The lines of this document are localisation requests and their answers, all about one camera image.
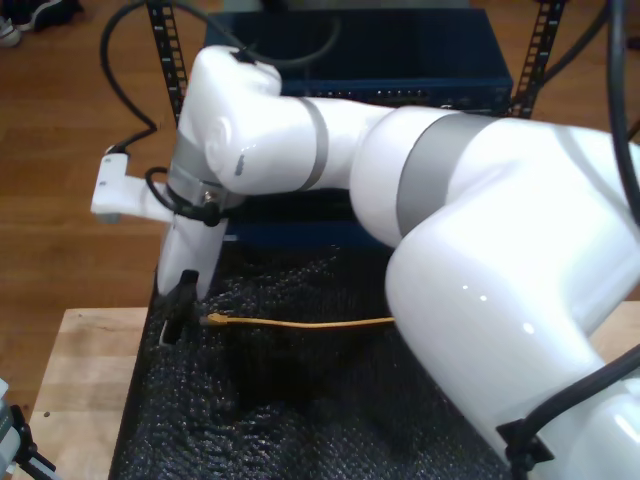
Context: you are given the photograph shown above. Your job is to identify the blue network switch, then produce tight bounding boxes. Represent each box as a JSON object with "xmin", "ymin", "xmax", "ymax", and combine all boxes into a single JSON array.
[{"xmin": 204, "ymin": 8, "xmax": 515, "ymax": 119}]

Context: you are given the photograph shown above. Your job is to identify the black bubble mat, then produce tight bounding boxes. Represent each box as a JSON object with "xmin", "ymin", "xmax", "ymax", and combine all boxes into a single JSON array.
[{"xmin": 107, "ymin": 242, "xmax": 516, "ymax": 480}]

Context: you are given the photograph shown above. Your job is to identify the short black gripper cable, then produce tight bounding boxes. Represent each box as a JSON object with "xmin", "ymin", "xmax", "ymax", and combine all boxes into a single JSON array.
[{"xmin": 143, "ymin": 166, "xmax": 222, "ymax": 229}]

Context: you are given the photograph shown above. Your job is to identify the dark shoe with white sole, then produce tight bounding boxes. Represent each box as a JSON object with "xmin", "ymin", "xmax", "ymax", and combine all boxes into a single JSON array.
[{"xmin": 10, "ymin": 0, "xmax": 84, "ymax": 32}]

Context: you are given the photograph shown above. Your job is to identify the black perforated rack post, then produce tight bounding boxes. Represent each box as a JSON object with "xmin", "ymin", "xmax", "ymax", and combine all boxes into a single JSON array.
[
  {"xmin": 145, "ymin": 0, "xmax": 194, "ymax": 126},
  {"xmin": 509, "ymin": 0, "xmax": 569, "ymax": 121}
]

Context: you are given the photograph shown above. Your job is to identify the long black arm cable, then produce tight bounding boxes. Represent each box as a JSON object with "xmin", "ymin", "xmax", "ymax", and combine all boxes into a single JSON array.
[{"xmin": 99, "ymin": 0, "xmax": 640, "ymax": 480}]

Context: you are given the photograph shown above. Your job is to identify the yellow network cable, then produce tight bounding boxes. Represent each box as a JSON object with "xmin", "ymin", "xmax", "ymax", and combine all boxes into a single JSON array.
[{"xmin": 199, "ymin": 312, "xmax": 399, "ymax": 332}]

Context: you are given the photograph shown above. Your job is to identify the blue metal base panel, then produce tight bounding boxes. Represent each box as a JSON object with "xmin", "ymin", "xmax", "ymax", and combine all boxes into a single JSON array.
[{"xmin": 224, "ymin": 222, "xmax": 394, "ymax": 249}]

